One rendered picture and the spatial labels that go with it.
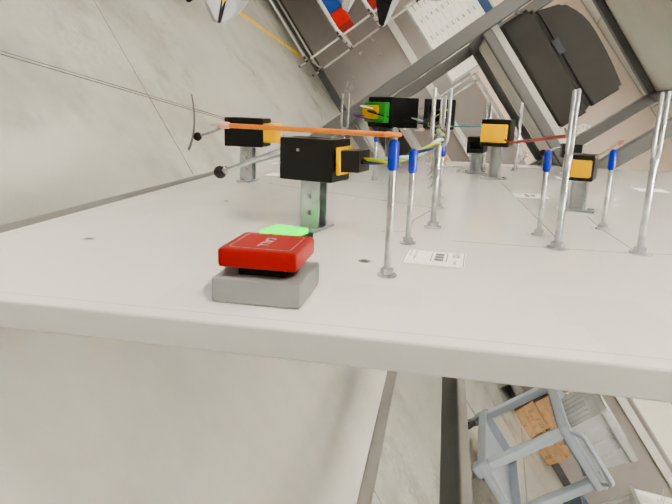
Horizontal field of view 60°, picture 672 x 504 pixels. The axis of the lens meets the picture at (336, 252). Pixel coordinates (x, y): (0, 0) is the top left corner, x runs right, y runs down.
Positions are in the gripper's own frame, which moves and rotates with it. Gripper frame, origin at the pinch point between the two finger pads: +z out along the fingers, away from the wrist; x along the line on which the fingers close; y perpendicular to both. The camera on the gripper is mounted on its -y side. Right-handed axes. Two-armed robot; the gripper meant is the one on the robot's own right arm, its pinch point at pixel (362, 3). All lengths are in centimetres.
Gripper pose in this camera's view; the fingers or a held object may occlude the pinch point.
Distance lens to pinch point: 56.2
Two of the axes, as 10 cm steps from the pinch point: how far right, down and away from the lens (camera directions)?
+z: -4.1, 8.2, 3.9
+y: 8.1, 5.3, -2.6
